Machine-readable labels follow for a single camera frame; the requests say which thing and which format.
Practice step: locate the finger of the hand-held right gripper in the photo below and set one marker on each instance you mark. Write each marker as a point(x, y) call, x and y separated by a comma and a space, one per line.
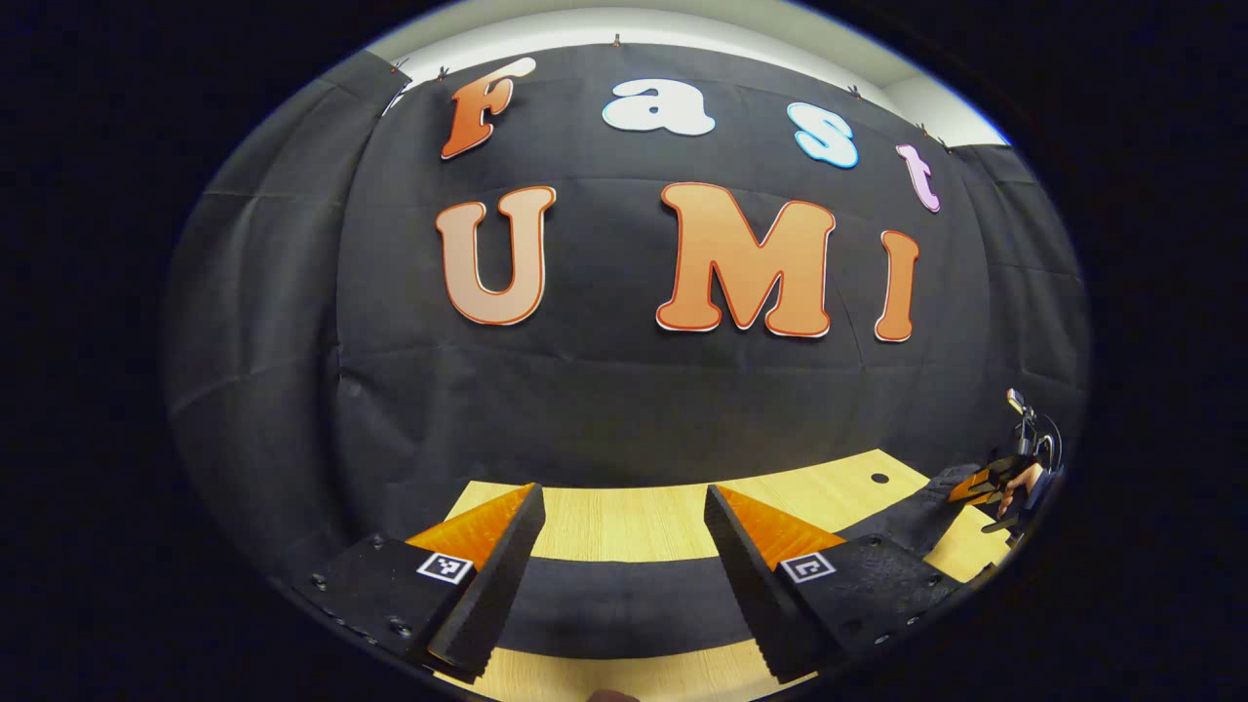
point(980, 490)
point(1004, 468)

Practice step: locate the dark denim jeans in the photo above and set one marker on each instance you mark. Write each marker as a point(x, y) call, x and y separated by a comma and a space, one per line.
point(624, 604)

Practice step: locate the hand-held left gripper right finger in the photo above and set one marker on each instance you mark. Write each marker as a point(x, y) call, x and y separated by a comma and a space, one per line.
point(751, 585)

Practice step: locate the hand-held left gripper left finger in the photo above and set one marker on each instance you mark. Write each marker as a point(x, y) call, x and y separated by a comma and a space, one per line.
point(497, 585)

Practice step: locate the row of backdrop clips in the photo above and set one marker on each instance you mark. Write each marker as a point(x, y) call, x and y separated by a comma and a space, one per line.
point(616, 41)

